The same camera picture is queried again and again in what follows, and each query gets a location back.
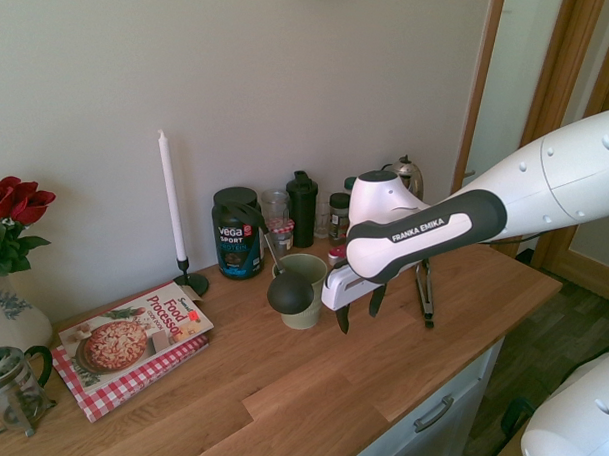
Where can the spice jar with dark lid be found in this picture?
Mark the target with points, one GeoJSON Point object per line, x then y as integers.
{"type": "Point", "coordinates": [339, 214]}

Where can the Food Processor cookbook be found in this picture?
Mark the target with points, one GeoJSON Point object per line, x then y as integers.
{"type": "Point", "coordinates": [125, 337]}

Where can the black shaker bottle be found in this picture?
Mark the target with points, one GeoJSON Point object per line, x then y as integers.
{"type": "Point", "coordinates": [301, 213]}

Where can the green ribbed utensil holder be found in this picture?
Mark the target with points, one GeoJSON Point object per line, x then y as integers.
{"type": "Point", "coordinates": [301, 317]}

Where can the red checked book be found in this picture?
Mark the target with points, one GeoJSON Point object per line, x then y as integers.
{"type": "Point", "coordinates": [129, 389]}

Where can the empty clear glass jar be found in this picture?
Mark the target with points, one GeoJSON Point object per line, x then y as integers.
{"type": "Point", "coordinates": [275, 204]}

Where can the black candle holder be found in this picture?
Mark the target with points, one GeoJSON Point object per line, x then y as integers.
{"type": "Point", "coordinates": [192, 283]}

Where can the jar with green lid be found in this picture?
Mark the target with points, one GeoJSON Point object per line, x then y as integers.
{"type": "Point", "coordinates": [349, 182]}

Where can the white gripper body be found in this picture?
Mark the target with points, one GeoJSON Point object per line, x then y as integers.
{"type": "Point", "coordinates": [343, 291]}

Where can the metal tongs with black tips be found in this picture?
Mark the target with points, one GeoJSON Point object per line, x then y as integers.
{"type": "Point", "coordinates": [426, 292]}

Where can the black Vega protein tub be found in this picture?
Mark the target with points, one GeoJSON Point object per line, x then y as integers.
{"type": "Point", "coordinates": [236, 235]}

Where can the white floral vase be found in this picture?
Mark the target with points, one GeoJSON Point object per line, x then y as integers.
{"type": "Point", "coordinates": [21, 318]}

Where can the white drawer cabinet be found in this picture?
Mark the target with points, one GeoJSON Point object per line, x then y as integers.
{"type": "Point", "coordinates": [428, 402]}

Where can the red roses bouquet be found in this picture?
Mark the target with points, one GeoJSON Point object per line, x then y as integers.
{"type": "Point", "coordinates": [10, 203]}

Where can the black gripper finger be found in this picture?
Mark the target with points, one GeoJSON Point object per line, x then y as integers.
{"type": "Point", "coordinates": [343, 322]}
{"type": "Point", "coordinates": [376, 303]}

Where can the glass French press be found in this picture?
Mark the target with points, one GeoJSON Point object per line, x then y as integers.
{"type": "Point", "coordinates": [9, 388]}

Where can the metal kettle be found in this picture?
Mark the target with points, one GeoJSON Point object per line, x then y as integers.
{"type": "Point", "coordinates": [411, 174]}

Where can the small clear drinking glass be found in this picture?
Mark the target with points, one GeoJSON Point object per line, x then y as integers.
{"type": "Point", "coordinates": [322, 221]}

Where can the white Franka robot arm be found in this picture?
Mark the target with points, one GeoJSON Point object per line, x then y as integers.
{"type": "Point", "coordinates": [562, 167]}

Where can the wooden door frame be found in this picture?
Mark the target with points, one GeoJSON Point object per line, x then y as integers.
{"type": "Point", "coordinates": [565, 62]}

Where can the small red lidded container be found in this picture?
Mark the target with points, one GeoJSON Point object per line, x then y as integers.
{"type": "Point", "coordinates": [336, 253]}

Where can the white taper candle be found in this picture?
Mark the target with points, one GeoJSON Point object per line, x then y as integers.
{"type": "Point", "coordinates": [173, 198]}

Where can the black ladle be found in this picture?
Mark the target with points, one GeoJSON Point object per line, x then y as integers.
{"type": "Point", "coordinates": [289, 295]}

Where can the jar with red checked lid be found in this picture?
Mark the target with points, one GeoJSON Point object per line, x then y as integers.
{"type": "Point", "coordinates": [281, 234]}

